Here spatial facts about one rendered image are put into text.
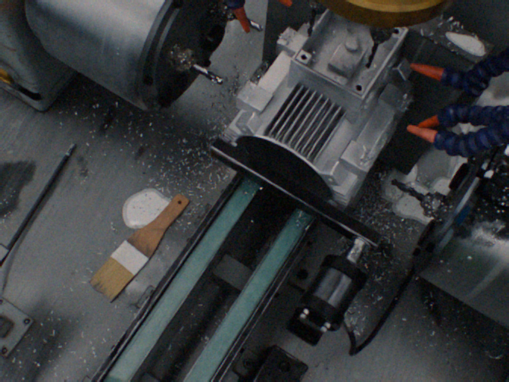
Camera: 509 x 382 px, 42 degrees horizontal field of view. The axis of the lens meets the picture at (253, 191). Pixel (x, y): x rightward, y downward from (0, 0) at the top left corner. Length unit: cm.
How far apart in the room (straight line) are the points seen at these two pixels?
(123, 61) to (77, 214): 33
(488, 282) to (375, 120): 25
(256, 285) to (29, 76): 49
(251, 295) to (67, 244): 33
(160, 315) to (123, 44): 36
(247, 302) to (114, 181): 33
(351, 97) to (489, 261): 25
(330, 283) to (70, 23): 46
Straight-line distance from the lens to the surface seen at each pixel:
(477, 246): 79
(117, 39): 86
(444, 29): 87
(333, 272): 82
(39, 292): 108
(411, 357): 107
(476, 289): 83
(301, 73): 81
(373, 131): 87
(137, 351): 92
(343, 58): 83
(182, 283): 93
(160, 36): 86
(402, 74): 89
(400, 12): 63
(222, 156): 87
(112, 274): 106
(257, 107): 85
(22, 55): 106
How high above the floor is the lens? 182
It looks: 69 degrees down
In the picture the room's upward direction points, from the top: 7 degrees clockwise
